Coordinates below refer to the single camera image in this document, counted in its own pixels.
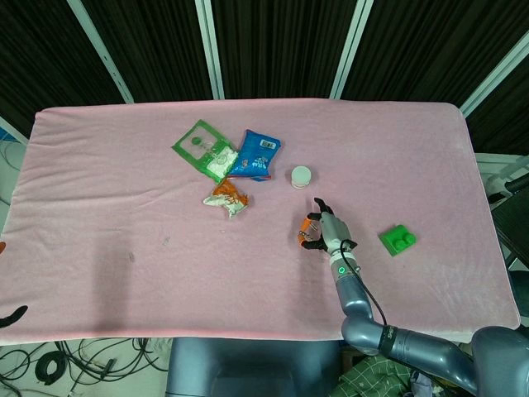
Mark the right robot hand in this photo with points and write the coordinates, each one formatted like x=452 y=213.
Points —
x=335 y=229

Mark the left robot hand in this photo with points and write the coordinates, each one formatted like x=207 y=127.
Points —
x=12 y=316

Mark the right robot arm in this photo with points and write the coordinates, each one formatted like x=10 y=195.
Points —
x=355 y=297

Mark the green toy brick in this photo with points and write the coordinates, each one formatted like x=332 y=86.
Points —
x=396 y=242

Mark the white plastic jar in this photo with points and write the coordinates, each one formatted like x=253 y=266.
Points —
x=300 y=175

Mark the blue snack bag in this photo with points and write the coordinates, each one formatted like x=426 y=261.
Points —
x=256 y=157

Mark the crumpled white orange wrapper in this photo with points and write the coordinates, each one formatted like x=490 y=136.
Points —
x=227 y=202

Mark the green checked cloth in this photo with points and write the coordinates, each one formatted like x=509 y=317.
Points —
x=372 y=380

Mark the green snack bag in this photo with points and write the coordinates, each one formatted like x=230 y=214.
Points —
x=198 y=142

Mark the blue grey robot torso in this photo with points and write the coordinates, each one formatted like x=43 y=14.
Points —
x=248 y=368

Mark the pink table cloth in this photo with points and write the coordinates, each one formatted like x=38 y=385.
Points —
x=124 y=186

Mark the white blue crumpled cloth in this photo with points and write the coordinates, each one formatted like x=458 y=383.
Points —
x=421 y=384

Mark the black office chair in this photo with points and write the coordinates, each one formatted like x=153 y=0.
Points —
x=512 y=227

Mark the black pleated curtain panel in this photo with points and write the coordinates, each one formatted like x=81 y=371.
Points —
x=434 y=45
x=281 y=45
x=41 y=62
x=157 y=49
x=508 y=120

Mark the white partition post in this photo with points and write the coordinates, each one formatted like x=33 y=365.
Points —
x=496 y=70
x=103 y=54
x=351 y=49
x=12 y=130
x=211 y=54

